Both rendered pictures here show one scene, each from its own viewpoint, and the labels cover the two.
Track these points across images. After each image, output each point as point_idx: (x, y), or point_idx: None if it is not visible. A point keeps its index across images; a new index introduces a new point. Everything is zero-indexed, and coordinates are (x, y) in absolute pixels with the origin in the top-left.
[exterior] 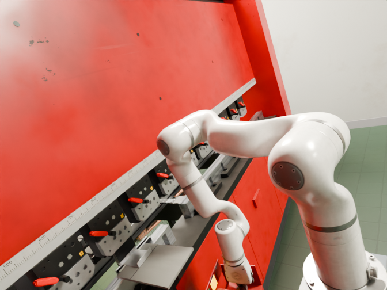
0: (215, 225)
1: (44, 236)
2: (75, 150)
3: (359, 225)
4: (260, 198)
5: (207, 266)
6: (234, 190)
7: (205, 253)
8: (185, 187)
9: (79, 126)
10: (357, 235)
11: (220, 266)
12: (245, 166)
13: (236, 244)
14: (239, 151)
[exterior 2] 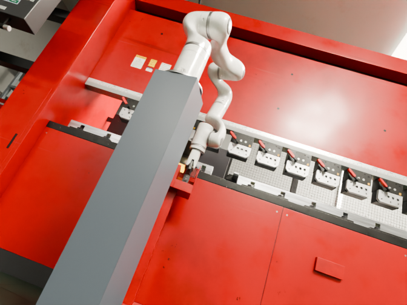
0: (236, 192)
1: None
2: (203, 90)
3: (192, 48)
4: (332, 273)
5: (201, 198)
6: (289, 209)
7: (209, 191)
8: None
9: (214, 85)
10: (186, 49)
11: (196, 175)
12: (337, 219)
13: (198, 132)
14: None
